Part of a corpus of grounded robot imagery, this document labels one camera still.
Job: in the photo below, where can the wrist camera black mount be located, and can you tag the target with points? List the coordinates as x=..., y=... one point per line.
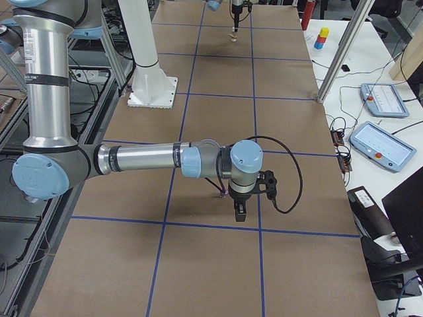
x=266, y=183

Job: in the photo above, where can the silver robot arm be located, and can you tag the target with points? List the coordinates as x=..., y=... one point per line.
x=53, y=161
x=215, y=4

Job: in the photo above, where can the black monitor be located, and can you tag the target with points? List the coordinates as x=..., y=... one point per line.
x=403, y=206

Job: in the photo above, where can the stacked colour blocks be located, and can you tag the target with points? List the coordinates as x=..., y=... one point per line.
x=321, y=38

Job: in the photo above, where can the orange circuit board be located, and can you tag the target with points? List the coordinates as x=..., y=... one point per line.
x=342, y=151

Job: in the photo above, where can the red cylinder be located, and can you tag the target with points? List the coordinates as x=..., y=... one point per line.
x=308, y=11

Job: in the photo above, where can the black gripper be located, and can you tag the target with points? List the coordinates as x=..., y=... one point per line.
x=236, y=15
x=240, y=199

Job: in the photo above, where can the aluminium frame post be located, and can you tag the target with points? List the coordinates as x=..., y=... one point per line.
x=347, y=39

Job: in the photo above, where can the near teach pendant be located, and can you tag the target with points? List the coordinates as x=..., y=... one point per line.
x=382, y=147

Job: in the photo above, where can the white PPR pipe fitting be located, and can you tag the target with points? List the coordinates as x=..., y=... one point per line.
x=233, y=36

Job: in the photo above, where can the teach pendant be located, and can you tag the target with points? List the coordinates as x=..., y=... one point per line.
x=382, y=147
x=383, y=100

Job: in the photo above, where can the far teach pendant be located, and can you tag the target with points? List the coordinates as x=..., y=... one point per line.
x=383, y=100

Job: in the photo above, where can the white pedestal column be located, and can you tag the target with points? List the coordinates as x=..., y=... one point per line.
x=150, y=86

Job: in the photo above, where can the black box with label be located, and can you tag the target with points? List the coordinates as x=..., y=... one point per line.
x=369, y=214

